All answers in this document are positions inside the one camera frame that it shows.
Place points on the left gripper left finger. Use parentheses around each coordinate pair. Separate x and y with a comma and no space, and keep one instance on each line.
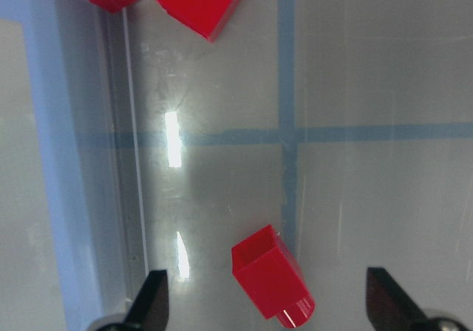
(150,309)

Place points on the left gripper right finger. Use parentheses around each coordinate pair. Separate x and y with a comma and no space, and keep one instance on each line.
(388,306)

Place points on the clear plastic storage box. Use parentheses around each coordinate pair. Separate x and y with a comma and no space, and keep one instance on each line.
(345,124)

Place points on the blue plastic tray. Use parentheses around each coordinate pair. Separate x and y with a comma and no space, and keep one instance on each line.
(42,22)

